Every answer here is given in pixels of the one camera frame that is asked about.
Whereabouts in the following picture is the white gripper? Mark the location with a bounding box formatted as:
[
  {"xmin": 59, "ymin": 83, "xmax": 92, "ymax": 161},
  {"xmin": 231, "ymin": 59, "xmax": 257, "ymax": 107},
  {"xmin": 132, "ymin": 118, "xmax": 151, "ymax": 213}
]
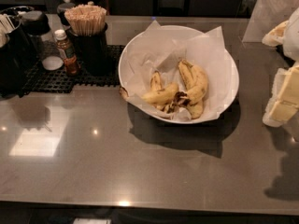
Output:
[{"xmin": 262, "ymin": 8, "xmax": 299, "ymax": 127}]

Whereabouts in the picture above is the banana bunch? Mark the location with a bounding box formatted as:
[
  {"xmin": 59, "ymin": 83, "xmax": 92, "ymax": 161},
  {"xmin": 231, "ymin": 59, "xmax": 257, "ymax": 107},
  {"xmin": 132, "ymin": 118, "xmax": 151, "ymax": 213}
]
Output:
[
  {"xmin": 120, "ymin": 71, "xmax": 178, "ymax": 115},
  {"xmin": 175, "ymin": 60, "xmax": 208, "ymax": 119}
]

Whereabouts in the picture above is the white bowl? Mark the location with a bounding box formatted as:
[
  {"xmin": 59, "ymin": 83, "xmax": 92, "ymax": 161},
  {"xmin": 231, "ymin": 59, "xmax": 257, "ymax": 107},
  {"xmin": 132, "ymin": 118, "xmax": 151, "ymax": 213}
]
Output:
[{"xmin": 118, "ymin": 24, "xmax": 240, "ymax": 125}]

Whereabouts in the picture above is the clear acrylic sign stand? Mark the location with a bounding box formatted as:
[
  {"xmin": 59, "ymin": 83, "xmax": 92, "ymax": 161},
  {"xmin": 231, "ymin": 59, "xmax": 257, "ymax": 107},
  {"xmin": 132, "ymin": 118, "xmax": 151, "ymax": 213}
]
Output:
[{"xmin": 243, "ymin": 0, "xmax": 299, "ymax": 42}]

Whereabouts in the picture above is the white paper liner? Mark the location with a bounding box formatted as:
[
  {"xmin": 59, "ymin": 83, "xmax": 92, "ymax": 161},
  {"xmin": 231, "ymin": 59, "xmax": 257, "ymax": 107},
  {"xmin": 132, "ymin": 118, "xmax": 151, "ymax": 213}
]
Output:
[{"xmin": 123, "ymin": 20, "xmax": 235, "ymax": 123}]

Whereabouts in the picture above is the black cup holder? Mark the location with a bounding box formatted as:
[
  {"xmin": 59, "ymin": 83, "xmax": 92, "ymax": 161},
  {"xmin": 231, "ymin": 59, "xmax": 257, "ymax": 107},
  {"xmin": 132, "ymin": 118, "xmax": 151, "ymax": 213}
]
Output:
[{"xmin": 68, "ymin": 24, "xmax": 110, "ymax": 76}]

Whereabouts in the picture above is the wooden stirrer sticks bundle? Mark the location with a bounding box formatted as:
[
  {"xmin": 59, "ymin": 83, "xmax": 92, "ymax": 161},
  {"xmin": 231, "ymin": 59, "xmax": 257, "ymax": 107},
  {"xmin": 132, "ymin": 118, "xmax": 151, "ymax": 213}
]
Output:
[{"xmin": 64, "ymin": 5, "xmax": 107, "ymax": 36}]

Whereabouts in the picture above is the small brown sauce bottle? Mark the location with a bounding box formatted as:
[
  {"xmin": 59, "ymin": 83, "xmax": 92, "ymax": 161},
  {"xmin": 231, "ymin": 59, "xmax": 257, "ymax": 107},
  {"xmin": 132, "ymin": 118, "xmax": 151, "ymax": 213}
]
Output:
[{"xmin": 54, "ymin": 29, "xmax": 80, "ymax": 77}]

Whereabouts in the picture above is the dark lidded jar behind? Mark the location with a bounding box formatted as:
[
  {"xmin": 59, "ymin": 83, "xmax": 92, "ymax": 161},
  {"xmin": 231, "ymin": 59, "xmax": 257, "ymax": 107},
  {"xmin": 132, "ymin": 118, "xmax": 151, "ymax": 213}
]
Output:
[{"xmin": 57, "ymin": 3, "xmax": 75, "ymax": 26}]

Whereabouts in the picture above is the black rubber grid mat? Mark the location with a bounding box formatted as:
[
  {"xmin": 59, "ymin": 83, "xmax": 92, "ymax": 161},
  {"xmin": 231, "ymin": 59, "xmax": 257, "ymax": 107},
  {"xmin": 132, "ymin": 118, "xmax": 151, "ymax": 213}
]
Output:
[{"xmin": 18, "ymin": 45, "xmax": 124, "ymax": 97}]

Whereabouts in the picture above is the glass sugar shaker black lid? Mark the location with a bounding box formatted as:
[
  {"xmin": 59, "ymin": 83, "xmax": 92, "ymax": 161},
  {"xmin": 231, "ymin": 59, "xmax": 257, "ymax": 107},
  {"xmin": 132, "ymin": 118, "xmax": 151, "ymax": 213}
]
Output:
[{"xmin": 21, "ymin": 10, "xmax": 64, "ymax": 71}]

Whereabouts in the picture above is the black container left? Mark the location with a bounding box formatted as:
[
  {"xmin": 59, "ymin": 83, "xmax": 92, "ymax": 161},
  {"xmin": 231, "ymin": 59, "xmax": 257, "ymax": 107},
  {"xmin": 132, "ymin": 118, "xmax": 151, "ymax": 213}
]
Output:
[{"xmin": 0, "ymin": 6, "xmax": 37, "ymax": 96}]

